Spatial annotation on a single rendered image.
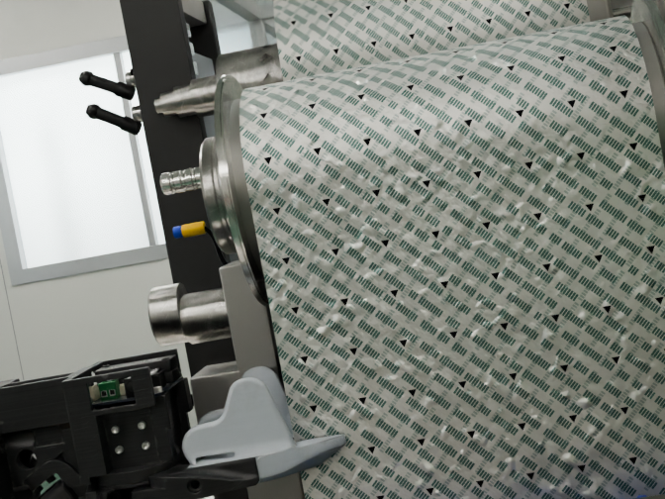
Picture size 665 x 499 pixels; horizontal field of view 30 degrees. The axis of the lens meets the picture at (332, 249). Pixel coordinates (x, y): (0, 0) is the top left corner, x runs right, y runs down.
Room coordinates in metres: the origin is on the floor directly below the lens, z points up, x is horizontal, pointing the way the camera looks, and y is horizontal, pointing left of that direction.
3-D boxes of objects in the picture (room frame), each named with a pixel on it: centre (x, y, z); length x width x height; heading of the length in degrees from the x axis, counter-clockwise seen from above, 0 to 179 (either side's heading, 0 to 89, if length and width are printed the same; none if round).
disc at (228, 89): (0.79, 0.04, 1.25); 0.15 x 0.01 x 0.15; 173
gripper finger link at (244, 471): (0.71, 0.11, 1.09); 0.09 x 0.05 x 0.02; 82
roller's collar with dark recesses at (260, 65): (1.04, 0.03, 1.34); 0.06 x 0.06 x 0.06; 83
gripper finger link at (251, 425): (0.71, 0.06, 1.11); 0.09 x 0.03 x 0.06; 82
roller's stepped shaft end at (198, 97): (1.04, 0.09, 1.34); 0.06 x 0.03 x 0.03; 83
